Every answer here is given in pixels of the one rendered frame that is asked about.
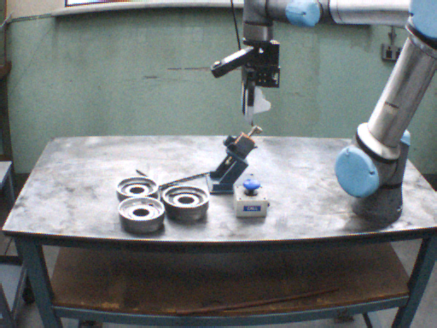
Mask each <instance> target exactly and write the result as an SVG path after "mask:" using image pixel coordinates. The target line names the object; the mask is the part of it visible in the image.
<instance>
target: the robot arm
mask: <svg viewBox="0 0 437 328"><path fill-rule="evenodd" d="M243 6H244V11H243V23H242V30H243V34H242V36H243V37H244V39H243V44H245V45H247V46H252V47H247V48H246V49H243V50H241V51H239V52H237V53H235V54H234V55H232V56H229V57H228V58H226V59H223V60H222V61H217V62H215V63H214V64H213V65H212V66H211V67H210V70H211V72H212V74H213V77H215V78H218V77H221V76H222V77H223V76H225V75H226V74H227V73H228V72H230V71H232V70H234V69H236V68H239V67H241V66H242V113H243V115H244V118H246V120H247V122H248V124H249V125H252V121H253V115H254V114H256V113H259V112H266V111H268V110H269V109H270V108H271V104H270V103H269V102H267V101H266V100H265V95H263V94H262V90H261V89H260V88H258V86H261V87H263V88H279V84H280V77H279V75H280V67H279V60H278V58H279V50H280V46H279V43H278V42H276V41H273V39H274V38H273V33H274V26H273V25H274V21H277V22H282V23H287V24H291V25H295V26H300V27H308V28H309V27H310V28H313V27H314V26H315V25H317V24H324V25H325V24H340V23H341V24H363V25H364V24H368V25H370V24H372V25H387V26H388V25H391V26H405V29H406V31H407V33H408V35H409V36H408V39H407V40H406V42H405V46H404V47H403V50H402V51H401V52H402V53H400V56H399V59H398V61H397V63H396V65H395V67H394V70H393V71H392V75H390V76H391V77H390V78H389V81H388V82H387V85H386V86H385V89H384V92H383V93H382V95H381V98H380V99H379V102H378V103H377V105H376V108H375V110H374V112H373V114H372V116H371V118H370V120H369V122H368V123H367V124H365V123H363V124H361V125H360V126H359V127H358V130H357V131H356V133H355V135H354V137H353V140H352V141H351V143H350V144H349V146H348V147H346V148H345V149H342V150H341V153H339V154H338V155H337V157H336V160H335V174H336V179H337V181H338V183H339V184H340V187H341V188H342V189H343V190H344V191H345V192H346V193H348V195H350V196H352V197H353V202H352V208H353V212H355V213H356V214H357V215H358V216H359V217H362V218H363V219H365V220H369V221H372V222H378V223H385V222H393V221H395V220H397V219H399V217H400V215H401V214H402V211H403V207H404V206H403V195H402V184H403V178H404V174H405V165H406V162H407V155H408V152H409V147H410V146H411V144H410V134H409V132H408V131H407V130H406V128H407V127H408V125H409V124H410V122H411V119H412V117H413V115H414V113H415V112H416V111H417V107H418V106H419V105H418V104H420V102H421V100H422V97H423V95H424V93H425V91H426V90H427V89H428V85H429V84H430V81H431V79H432V78H433V76H434V72H435V71H436V69H437V0H244V1H243ZM259 48H261V49H259ZM276 73H278V83H277V80H276V79H275V76H276Z"/></svg>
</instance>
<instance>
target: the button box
mask: <svg viewBox="0 0 437 328"><path fill-rule="evenodd" d="M233 205H234V210H235V215H236V218H262V217H266V211H267V209H268V207H270V205H271V204H270V202H268V198H267V195H266V193H265V187H264V186H260V188H259V189H257V190H255V191H254V192H253V193H249V192H248V190H247V189H245V188H244V187H243V186H234V195H233Z"/></svg>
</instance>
